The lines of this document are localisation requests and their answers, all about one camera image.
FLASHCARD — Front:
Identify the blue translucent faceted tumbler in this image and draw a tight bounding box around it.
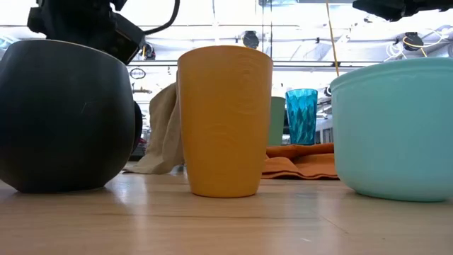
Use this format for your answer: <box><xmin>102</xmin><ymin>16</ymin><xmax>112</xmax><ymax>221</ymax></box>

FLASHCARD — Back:
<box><xmin>285</xmin><ymin>88</ymin><xmax>319</xmax><ymax>146</ymax></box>

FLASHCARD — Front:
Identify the orange handleless cup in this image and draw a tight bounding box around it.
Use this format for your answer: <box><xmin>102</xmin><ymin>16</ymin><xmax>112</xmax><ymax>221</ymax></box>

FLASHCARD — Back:
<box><xmin>176</xmin><ymin>45</ymin><xmax>274</xmax><ymax>198</ymax></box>

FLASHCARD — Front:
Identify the green handleless cup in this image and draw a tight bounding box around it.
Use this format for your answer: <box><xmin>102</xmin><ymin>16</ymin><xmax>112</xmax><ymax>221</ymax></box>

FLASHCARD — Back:
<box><xmin>268</xmin><ymin>96</ymin><xmax>287</xmax><ymax>147</ymax></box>

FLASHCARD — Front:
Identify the black hanging device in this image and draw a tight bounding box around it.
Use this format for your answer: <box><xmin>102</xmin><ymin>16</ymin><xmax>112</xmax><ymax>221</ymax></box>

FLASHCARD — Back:
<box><xmin>402</xmin><ymin>31</ymin><xmax>425</xmax><ymax>51</ymax></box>
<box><xmin>241</xmin><ymin>30</ymin><xmax>260</xmax><ymax>50</ymax></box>
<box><xmin>141</xmin><ymin>41</ymin><xmax>156</xmax><ymax>61</ymax></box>

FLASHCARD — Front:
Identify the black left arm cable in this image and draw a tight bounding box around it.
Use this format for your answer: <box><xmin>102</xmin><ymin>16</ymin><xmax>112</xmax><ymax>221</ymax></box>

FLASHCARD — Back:
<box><xmin>143</xmin><ymin>0</ymin><xmax>180</xmax><ymax>35</ymax></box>

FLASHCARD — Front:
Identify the black mug orange inside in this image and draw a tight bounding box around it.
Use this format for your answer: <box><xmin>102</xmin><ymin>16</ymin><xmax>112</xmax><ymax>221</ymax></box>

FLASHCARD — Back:
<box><xmin>0</xmin><ymin>38</ymin><xmax>144</xmax><ymax>194</ymax></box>

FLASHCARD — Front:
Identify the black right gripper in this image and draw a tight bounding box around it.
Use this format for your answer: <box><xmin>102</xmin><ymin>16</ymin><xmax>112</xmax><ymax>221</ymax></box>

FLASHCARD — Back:
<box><xmin>352</xmin><ymin>0</ymin><xmax>453</xmax><ymax>22</ymax></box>

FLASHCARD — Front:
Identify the yellow cable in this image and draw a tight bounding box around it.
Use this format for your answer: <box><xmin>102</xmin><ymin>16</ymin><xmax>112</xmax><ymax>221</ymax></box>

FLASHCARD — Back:
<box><xmin>325</xmin><ymin>2</ymin><xmax>340</xmax><ymax>77</ymax></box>

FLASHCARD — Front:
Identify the light blue bowl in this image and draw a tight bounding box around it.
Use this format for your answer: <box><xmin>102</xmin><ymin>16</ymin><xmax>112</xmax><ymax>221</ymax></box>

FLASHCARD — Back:
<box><xmin>329</xmin><ymin>57</ymin><xmax>453</xmax><ymax>203</ymax></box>

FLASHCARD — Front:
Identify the orange cloth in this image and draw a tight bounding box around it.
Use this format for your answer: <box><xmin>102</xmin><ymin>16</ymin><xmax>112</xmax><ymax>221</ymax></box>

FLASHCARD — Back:
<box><xmin>260</xmin><ymin>142</ymin><xmax>339</xmax><ymax>181</ymax></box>

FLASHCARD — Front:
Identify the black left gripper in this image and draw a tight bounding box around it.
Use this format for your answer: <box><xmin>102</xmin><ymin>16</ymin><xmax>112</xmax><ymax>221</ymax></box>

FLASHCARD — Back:
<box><xmin>27</xmin><ymin>0</ymin><xmax>146</xmax><ymax>66</ymax></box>

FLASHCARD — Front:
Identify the beige cloth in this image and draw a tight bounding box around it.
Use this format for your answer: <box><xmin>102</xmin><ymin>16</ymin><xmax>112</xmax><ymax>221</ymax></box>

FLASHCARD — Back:
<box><xmin>124</xmin><ymin>82</ymin><xmax>185</xmax><ymax>175</ymax></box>

